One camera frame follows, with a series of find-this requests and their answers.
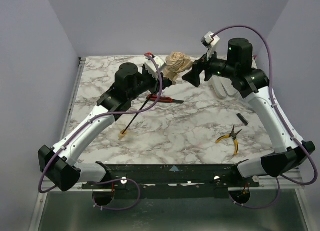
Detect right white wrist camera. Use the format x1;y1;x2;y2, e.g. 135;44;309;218
201;31;220;60

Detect blue tape triangle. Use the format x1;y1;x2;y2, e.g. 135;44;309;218
170;165;180;172

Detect yellow handled pliers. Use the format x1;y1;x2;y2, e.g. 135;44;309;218
215;124;242;156

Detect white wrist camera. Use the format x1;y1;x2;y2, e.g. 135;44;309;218
201;31;220;60
144;56;167;81

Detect beige folding umbrella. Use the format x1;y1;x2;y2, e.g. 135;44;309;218
118;52;193;141

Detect purple cable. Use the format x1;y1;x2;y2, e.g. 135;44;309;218
38;54;165;212
212;25;318;209

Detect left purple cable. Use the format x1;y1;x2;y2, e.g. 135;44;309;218
38;54;165;212

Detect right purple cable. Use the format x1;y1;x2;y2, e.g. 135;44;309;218
212;25;318;209

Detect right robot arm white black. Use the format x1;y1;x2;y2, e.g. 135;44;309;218
182;35;316;178

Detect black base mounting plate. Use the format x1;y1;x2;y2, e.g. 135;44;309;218
82;164;259;199

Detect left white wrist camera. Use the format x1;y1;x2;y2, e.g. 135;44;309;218
144;56;167;81

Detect aluminium rail frame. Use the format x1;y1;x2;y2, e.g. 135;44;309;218
27;57;310;231

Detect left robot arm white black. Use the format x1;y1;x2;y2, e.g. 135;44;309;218
38;59;173;194

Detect red black utility knife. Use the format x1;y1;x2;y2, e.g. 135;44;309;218
147;94;185;104

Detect black hex key holder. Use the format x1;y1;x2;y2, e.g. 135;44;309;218
236;113;249;126

